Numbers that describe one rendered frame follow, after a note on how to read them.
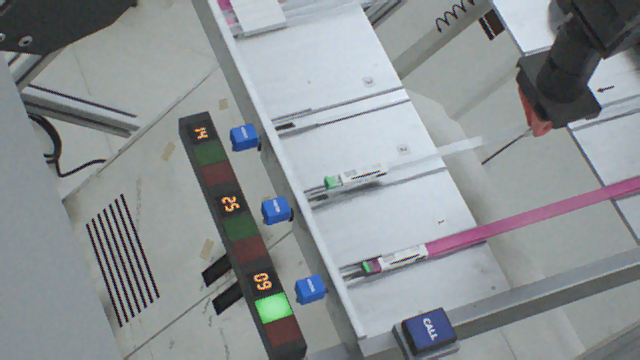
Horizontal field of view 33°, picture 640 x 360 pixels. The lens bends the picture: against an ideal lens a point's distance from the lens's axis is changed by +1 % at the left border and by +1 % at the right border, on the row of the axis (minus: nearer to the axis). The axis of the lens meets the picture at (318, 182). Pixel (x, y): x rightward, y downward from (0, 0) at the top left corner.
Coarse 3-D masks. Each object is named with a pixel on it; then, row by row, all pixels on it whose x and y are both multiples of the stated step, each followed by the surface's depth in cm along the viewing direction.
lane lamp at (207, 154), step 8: (208, 144) 134; (216, 144) 134; (200, 152) 133; (208, 152) 133; (216, 152) 133; (224, 152) 133; (200, 160) 132; (208, 160) 132; (216, 160) 133; (224, 160) 133
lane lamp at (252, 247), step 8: (240, 240) 127; (248, 240) 127; (256, 240) 127; (240, 248) 127; (248, 248) 127; (256, 248) 127; (264, 248) 127; (240, 256) 126; (248, 256) 126; (256, 256) 126
